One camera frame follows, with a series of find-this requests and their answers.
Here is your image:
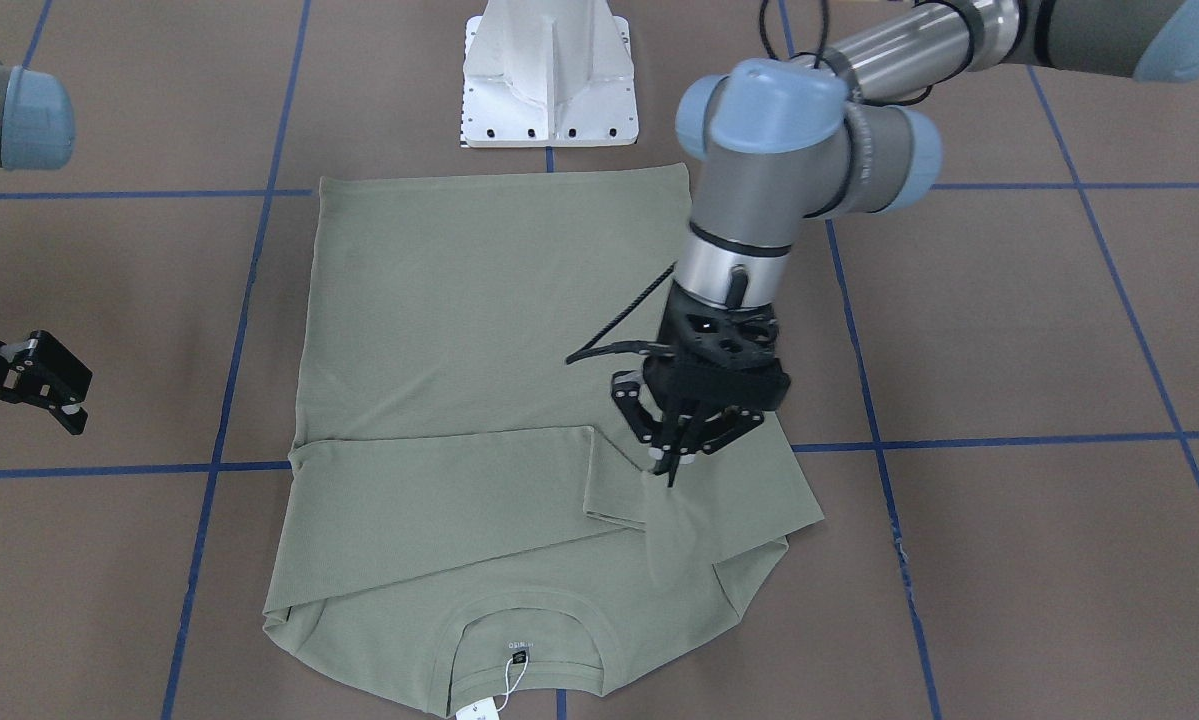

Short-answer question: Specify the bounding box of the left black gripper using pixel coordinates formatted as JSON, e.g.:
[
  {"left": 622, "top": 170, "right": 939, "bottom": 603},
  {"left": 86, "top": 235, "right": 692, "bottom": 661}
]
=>
[{"left": 611, "top": 284, "right": 790, "bottom": 489}]

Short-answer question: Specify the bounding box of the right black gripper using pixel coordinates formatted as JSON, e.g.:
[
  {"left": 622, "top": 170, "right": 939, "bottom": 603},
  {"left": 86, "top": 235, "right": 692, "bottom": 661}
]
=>
[{"left": 0, "top": 331, "right": 94, "bottom": 436}]

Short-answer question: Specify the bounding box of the olive green long-sleeve shirt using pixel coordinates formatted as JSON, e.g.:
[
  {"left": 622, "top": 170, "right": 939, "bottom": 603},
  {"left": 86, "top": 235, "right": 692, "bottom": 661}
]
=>
[{"left": 264, "top": 164, "right": 824, "bottom": 716}]

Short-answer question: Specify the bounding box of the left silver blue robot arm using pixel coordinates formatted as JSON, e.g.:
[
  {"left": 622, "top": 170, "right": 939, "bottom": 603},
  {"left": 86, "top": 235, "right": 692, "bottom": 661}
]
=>
[{"left": 611, "top": 1, "right": 1199, "bottom": 484}]

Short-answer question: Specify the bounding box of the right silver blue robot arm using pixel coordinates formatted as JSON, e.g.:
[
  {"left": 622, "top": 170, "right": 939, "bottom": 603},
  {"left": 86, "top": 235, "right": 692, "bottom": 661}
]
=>
[{"left": 0, "top": 60, "right": 94, "bottom": 436}]

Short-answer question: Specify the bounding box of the white paper price tag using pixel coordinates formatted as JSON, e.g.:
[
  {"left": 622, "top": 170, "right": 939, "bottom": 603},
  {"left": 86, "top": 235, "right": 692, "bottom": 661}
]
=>
[{"left": 453, "top": 697, "right": 500, "bottom": 720}]

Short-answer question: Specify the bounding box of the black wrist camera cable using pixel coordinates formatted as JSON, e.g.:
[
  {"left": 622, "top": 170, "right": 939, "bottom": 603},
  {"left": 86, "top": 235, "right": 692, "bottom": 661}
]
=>
[{"left": 565, "top": 262, "right": 677, "bottom": 367}]

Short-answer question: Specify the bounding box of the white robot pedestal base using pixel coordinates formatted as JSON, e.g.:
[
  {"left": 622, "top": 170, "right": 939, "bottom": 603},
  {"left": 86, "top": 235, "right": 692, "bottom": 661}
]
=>
[{"left": 459, "top": 1, "right": 640, "bottom": 149}]

